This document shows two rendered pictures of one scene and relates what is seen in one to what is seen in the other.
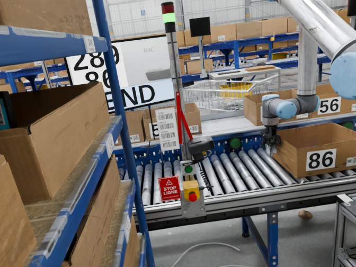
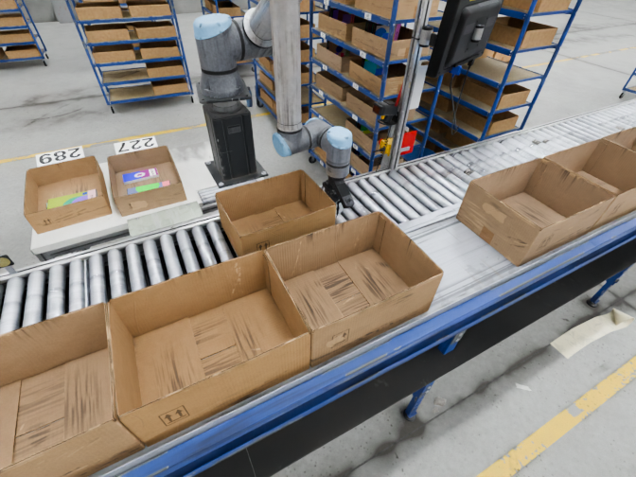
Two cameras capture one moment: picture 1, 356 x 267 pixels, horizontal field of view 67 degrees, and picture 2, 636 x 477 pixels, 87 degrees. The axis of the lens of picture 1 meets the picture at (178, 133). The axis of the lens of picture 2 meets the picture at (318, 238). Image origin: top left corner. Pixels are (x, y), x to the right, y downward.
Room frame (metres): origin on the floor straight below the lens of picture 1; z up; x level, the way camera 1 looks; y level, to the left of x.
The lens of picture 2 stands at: (2.42, -1.11, 1.71)
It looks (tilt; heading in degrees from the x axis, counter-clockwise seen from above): 43 degrees down; 153
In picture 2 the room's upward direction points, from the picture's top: 2 degrees clockwise
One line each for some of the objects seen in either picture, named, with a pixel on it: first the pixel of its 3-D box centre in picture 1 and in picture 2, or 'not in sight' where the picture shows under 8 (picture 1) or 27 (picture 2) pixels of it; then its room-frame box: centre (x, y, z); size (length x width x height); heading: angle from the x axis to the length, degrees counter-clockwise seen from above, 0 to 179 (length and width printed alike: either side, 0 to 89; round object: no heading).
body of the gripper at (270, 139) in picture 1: (271, 134); (335, 185); (1.44, -0.54, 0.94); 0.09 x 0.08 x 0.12; 1
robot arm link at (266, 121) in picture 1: (270, 119); (336, 167); (1.45, -0.54, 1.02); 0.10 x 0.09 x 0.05; 91
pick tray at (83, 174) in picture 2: not in sight; (68, 191); (0.81, -1.55, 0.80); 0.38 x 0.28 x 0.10; 4
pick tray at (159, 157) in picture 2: not in sight; (146, 178); (0.84, -1.23, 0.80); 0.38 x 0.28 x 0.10; 2
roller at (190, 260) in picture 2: not in sight; (194, 273); (1.46, -1.14, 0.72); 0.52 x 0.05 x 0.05; 1
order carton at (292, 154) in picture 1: (316, 148); (275, 215); (1.40, -0.78, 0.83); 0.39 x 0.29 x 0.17; 93
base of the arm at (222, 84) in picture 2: not in sight; (220, 77); (0.85, -0.80, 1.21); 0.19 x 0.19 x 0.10
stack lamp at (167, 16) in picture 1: (168, 14); not in sight; (1.17, -0.03, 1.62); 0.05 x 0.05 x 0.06
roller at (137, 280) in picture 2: not in sight; (139, 291); (1.47, -1.34, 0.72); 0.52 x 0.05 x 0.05; 1
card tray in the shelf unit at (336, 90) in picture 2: not in sight; (344, 83); (0.03, 0.31, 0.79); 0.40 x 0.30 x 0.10; 3
